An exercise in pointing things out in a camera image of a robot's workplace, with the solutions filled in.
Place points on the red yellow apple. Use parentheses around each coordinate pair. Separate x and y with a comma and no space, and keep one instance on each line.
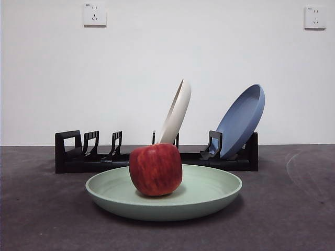
(155,170)

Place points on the green plate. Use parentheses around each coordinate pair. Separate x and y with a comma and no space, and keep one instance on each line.
(209,193)

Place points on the beige plate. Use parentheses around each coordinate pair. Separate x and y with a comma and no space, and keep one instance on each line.
(178,112)

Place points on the blue plate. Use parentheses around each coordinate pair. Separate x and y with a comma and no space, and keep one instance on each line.
(239,125)

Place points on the black plate rack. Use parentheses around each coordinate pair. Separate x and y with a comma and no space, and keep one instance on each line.
(78,166)

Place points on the white wall socket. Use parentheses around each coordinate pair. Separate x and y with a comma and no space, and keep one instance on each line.
(95,15)
(315,17)

